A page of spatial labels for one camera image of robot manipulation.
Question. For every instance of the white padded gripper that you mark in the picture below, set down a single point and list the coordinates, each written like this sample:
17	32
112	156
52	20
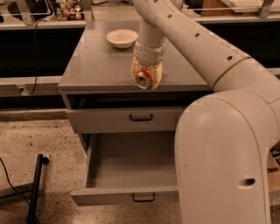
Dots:
148	54

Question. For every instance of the crushed orange soda can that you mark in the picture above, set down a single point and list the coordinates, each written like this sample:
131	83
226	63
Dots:
143	80

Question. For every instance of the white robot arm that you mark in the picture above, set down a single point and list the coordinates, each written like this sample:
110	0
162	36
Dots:
222	140

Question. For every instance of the grey drawer cabinet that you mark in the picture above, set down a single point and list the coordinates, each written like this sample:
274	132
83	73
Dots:
98	76

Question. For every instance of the open grey lower drawer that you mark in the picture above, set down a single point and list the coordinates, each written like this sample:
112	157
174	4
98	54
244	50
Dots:
120	164

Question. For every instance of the white paper bowl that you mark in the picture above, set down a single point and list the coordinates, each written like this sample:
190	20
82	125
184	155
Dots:
122	38

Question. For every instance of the tray of assorted snacks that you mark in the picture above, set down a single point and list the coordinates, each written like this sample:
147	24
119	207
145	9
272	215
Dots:
69	10

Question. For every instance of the brown cardboard box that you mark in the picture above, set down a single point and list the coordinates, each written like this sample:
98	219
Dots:
273	180

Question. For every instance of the black stand leg left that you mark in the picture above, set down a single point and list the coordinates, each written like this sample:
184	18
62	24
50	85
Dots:
41	160

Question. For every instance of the black upper drawer handle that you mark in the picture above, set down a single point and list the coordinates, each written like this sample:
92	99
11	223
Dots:
141	118

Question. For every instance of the black drawer handle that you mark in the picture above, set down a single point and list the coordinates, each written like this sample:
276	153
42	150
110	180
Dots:
141	118
143	198

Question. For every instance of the wall power outlet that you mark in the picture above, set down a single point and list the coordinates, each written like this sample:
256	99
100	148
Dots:
23	90

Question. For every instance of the black lower drawer handle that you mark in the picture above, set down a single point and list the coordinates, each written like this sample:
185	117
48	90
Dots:
143	198

